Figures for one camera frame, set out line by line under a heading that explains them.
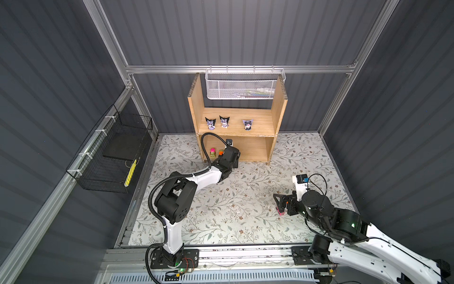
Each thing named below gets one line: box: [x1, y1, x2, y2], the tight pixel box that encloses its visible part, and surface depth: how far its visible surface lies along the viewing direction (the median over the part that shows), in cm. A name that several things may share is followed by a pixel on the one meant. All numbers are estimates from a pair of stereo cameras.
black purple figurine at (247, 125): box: [242, 119, 254, 132], surface depth 82 cm
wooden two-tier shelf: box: [187, 73, 288, 164], surface depth 86 cm
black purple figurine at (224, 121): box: [218, 115, 230, 129], surface depth 84 cm
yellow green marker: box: [124, 158, 138, 188], surface depth 70 cm
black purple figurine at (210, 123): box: [204, 117, 217, 131], surface depth 82 cm
